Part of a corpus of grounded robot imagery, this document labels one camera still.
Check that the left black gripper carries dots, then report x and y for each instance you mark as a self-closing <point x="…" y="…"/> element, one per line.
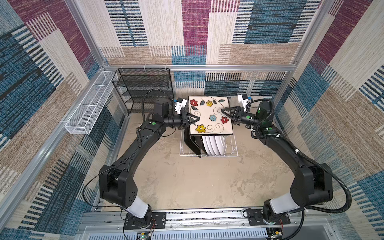
<point x="183" y="122"/>

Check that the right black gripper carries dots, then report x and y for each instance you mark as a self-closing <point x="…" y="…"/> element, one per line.
<point x="237" y="110"/>

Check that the square floral plate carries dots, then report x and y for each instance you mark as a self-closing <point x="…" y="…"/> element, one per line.
<point x="201" y="145"/>
<point x="190" y="141"/>
<point x="212" y="120"/>

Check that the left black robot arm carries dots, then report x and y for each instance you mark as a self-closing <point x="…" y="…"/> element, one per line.
<point x="117" y="185"/>

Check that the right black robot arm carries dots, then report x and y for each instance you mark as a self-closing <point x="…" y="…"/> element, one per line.
<point x="313" y="182"/>

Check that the white round plate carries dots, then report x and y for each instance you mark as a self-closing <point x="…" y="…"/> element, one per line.
<point x="216" y="146"/>
<point x="206" y="145"/>
<point x="222" y="144"/>
<point x="211" y="145"/>

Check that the black mesh shelf unit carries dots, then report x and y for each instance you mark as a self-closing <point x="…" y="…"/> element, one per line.
<point x="140" y="88"/>

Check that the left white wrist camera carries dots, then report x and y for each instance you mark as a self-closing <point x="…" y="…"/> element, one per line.
<point x="179" y="104"/>

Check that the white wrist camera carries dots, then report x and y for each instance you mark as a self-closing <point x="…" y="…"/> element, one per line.
<point x="245" y="101"/>
<point x="179" y="104"/>

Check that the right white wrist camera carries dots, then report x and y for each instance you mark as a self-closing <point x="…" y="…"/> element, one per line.
<point x="245" y="101"/>

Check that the white wire dish rack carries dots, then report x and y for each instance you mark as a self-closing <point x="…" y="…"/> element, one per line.
<point x="231" y="150"/>

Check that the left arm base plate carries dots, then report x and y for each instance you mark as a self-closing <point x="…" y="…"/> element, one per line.
<point x="156" y="219"/>

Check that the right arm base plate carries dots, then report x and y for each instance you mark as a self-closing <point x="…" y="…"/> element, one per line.
<point x="255" y="217"/>

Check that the white wire wall basket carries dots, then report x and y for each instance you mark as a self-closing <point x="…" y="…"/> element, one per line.
<point x="88" y="111"/>

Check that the aluminium front rail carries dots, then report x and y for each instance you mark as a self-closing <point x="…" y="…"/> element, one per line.
<point x="189" y="224"/>

